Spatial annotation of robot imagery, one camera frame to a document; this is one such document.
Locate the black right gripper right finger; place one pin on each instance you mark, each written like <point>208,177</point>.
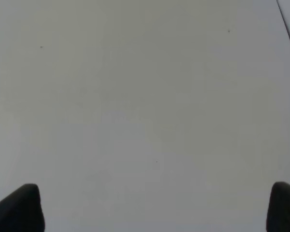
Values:
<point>278,213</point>

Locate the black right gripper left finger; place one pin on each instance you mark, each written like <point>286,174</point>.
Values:
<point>21,211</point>

